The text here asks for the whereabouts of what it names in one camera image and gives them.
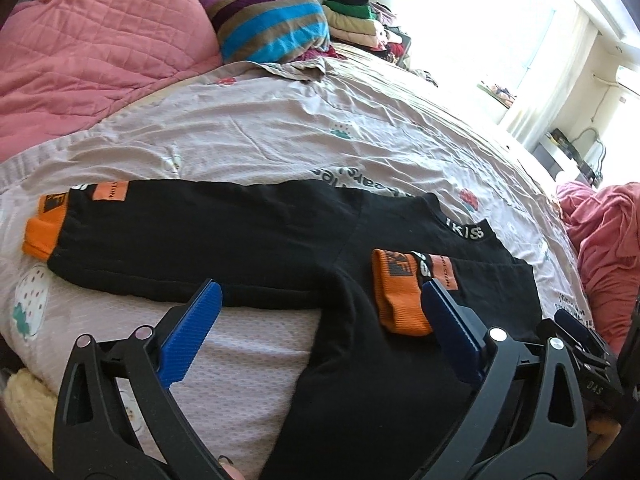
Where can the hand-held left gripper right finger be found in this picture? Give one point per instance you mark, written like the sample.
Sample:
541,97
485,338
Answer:
450,332

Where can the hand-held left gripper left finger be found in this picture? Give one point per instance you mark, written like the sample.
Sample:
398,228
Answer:
192,332

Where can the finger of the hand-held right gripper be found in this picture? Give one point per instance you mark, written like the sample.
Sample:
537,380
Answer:
575,322

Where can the black sweatshirt with orange cuffs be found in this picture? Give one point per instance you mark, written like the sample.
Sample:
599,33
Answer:
250,240

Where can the stack of folded clothes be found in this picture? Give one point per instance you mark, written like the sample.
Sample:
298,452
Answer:
355,22

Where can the person's left hand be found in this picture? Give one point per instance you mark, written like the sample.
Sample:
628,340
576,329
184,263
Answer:
233,471

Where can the crumpled pink blanket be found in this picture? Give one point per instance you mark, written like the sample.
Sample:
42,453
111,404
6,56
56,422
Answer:
605,240

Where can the cream fleece blanket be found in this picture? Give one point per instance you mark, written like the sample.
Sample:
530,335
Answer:
30,410

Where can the black device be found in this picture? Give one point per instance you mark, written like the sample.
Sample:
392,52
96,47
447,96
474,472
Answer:
557,139

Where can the white curtain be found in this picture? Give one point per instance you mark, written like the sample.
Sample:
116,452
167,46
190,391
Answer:
550,85

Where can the small windowsill ornaments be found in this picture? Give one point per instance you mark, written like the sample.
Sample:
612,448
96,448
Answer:
497,94

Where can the white air conditioner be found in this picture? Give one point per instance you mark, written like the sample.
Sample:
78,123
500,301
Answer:
629,85

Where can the taupe cloth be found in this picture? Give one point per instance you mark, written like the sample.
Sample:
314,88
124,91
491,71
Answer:
295,69

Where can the pink quilted blanket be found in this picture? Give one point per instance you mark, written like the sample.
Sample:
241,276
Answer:
100,50

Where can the dark red cloth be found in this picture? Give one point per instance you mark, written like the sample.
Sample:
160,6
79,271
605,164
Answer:
325,54

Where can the striped pillow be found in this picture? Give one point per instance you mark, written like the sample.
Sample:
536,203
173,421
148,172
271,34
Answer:
270,25

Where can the bright window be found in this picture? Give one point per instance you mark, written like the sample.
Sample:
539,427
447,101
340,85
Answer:
450,10

